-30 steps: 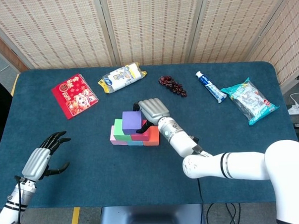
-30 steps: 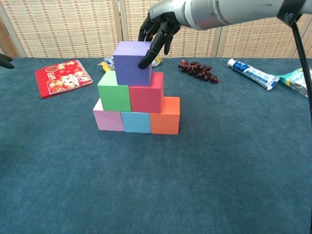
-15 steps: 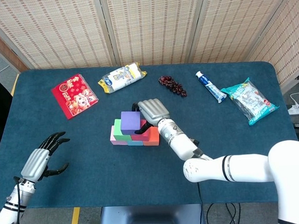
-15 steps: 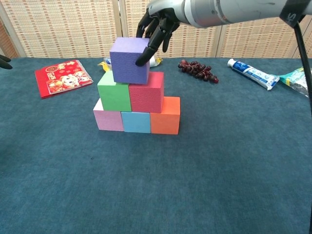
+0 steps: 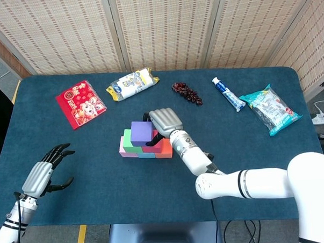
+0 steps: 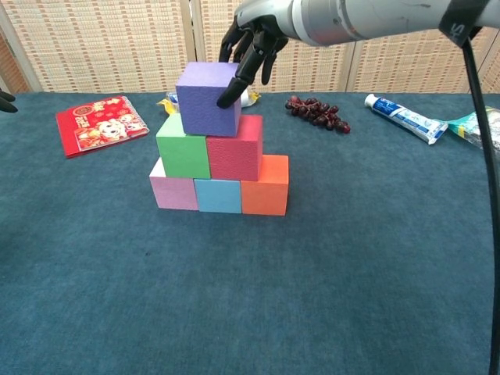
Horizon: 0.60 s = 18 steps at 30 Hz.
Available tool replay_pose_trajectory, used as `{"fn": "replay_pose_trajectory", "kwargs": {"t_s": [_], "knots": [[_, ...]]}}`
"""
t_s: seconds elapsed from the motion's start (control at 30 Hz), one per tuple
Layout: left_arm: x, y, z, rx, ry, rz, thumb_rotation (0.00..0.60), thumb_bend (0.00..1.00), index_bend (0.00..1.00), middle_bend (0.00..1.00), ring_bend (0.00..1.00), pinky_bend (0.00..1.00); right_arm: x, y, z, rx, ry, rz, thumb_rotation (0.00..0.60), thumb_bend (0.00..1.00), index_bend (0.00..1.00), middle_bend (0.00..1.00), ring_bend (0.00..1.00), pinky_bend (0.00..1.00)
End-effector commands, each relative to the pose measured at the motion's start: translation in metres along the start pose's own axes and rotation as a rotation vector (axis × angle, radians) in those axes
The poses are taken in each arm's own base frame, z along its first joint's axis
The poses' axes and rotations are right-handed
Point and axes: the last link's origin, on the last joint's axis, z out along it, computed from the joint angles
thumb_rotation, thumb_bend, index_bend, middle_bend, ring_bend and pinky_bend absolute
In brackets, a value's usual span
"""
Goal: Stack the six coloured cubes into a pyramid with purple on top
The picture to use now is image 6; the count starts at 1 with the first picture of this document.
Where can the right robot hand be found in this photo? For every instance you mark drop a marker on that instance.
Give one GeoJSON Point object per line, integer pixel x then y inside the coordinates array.
{"type": "Point", "coordinates": [254, 35]}

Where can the green foam cube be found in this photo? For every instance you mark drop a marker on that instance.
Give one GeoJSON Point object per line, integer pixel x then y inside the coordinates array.
{"type": "Point", "coordinates": [183, 154]}

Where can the red spiral calendar booklet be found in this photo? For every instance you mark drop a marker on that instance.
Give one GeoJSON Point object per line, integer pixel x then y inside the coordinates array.
{"type": "Point", "coordinates": [101, 125]}

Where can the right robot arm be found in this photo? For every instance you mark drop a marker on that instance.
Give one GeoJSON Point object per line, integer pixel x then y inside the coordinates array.
{"type": "Point", "coordinates": [390, 17]}

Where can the white tissue pack yellow ends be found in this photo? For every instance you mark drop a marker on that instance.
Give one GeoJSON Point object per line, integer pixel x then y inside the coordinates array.
{"type": "Point", "coordinates": [170, 103]}

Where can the blue felt table cover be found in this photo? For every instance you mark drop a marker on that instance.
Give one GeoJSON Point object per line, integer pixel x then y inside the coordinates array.
{"type": "Point", "coordinates": [234, 312]}

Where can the light blue foam cube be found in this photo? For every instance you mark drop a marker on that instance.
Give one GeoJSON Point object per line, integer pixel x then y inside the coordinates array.
{"type": "Point", "coordinates": [218, 195]}

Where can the pink foam cube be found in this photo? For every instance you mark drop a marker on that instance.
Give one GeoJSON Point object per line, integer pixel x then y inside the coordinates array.
{"type": "Point", "coordinates": [173, 193]}

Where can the bamboo folding screen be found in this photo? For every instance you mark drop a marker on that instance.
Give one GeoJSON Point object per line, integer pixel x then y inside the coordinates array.
{"type": "Point", "coordinates": [117, 43]}

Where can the teal snack bag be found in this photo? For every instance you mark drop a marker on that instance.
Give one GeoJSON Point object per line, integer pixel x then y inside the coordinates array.
{"type": "Point", "coordinates": [474, 129]}

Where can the purple foam cube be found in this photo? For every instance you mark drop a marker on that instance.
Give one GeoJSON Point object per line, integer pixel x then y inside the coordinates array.
{"type": "Point", "coordinates": [207, 103]}

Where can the dark red grape bunch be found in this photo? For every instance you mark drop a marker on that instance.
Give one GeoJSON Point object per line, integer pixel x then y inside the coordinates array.
{"type": "Point", "coordinates": [316, 113]}

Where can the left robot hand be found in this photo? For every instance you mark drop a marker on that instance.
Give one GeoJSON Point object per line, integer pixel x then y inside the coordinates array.
{"type": "Point", "coordinates": [6, 101]}

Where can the white blue toothpaste tube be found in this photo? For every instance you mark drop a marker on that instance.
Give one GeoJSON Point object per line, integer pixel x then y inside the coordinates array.
{"type": "Point", "coordinates": [406, 119]}

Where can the red foam cube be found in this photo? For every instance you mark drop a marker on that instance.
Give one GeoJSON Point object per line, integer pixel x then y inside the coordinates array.
{"type": "Point", "coordinates": [236, 156]}

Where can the orange foam cube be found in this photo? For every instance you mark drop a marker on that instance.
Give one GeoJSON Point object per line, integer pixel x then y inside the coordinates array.
{"type": "Point", "coordinates": [265, 195]}

